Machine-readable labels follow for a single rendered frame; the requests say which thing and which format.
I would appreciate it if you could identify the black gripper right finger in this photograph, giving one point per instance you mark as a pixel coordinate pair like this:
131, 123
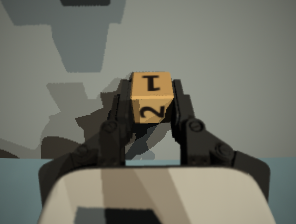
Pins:
200, 147

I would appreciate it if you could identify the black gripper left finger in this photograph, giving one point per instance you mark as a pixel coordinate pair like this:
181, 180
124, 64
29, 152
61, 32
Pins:
105, 148

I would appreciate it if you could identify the tan numbered cube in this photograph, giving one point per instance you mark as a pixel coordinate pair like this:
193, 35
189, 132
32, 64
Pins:
151, 97

